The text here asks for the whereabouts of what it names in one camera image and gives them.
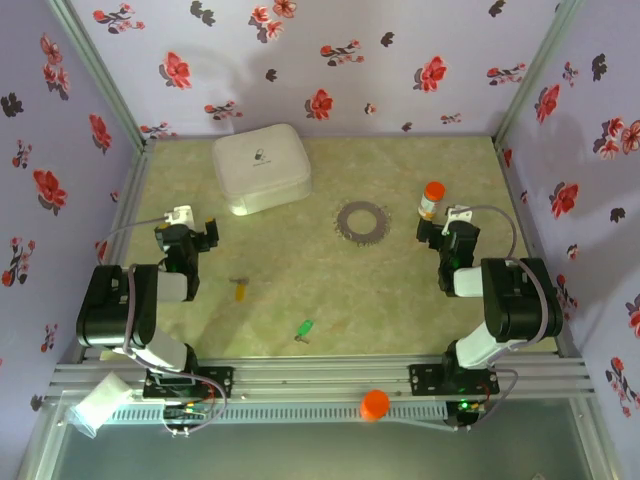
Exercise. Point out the aluminium frame post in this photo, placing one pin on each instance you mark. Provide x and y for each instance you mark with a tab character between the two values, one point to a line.
537	65
95	65

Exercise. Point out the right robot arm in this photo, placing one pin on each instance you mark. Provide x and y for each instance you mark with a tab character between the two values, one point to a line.
520	300

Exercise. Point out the green-headed key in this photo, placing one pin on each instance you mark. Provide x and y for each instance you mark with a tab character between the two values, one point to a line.
305	327

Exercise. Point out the orange bottle cap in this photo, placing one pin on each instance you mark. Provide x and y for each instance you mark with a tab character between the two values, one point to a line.
375	405

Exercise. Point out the grey lower shelf panel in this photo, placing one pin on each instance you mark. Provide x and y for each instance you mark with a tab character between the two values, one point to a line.
320	455

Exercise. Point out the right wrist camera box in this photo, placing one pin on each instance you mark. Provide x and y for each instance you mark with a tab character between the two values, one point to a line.
460	215

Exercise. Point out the aluminium front rail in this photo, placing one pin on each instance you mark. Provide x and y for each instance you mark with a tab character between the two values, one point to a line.
320	377

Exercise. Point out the orange-capped pill bottle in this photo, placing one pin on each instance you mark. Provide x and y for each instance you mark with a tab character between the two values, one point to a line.
431	200

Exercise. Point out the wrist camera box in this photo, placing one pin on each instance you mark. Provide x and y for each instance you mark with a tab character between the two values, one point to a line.
180	215
460	215

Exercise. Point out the aluminium side rail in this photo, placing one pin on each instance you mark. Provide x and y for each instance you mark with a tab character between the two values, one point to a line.
131	200

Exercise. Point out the clear plastic bag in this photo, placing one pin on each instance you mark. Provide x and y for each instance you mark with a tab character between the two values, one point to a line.
100	402

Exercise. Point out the yellow-headed key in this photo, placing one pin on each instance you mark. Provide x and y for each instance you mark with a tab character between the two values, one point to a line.
241	292

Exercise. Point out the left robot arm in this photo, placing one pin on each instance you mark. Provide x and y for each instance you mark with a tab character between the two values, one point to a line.
110	310

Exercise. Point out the white square lidded box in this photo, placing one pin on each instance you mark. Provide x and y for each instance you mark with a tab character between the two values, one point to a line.
260	167

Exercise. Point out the small electronics board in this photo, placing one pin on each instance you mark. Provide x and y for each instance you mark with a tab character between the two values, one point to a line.
185	413
465	416

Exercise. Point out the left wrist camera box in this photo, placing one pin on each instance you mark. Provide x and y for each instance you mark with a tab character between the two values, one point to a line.
180	215

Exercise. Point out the grey metal keyring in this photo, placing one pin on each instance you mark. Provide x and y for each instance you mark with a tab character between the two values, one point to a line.
345	222

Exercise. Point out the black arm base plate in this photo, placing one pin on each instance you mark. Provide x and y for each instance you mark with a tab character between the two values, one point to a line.
425	380
220	382

